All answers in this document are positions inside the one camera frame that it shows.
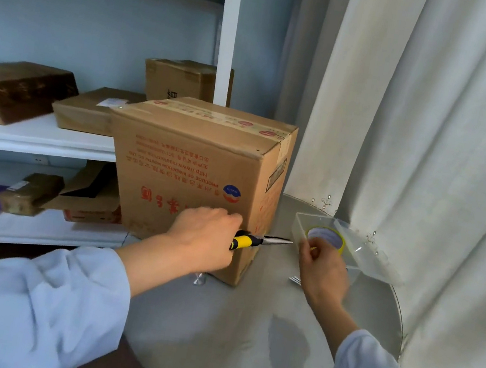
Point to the flat brown box white label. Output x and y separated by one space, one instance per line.
79 112

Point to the white metal shelf unit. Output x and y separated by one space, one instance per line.
47 141

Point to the white curtain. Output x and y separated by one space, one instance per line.
440 130

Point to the yellow tape roll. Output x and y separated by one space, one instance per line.
336 235

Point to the brown cardboard box red print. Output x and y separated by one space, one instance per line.
190 168

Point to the person's right hand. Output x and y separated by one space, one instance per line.
323 272

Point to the white wall socket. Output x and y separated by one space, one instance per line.
38 160

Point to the upright small cardboard box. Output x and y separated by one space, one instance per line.
172 78

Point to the person's left hand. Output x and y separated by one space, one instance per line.
202 239

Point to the clear plastic container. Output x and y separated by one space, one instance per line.
298 227

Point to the small taped brown parcel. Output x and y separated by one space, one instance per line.
30 194

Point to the silver table mount disc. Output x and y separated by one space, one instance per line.
199 279

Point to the open cardboard box red print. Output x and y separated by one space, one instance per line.
92 208

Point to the person's left forearm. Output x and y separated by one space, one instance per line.
21 307

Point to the dark brown flat box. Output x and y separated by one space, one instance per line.
14 90

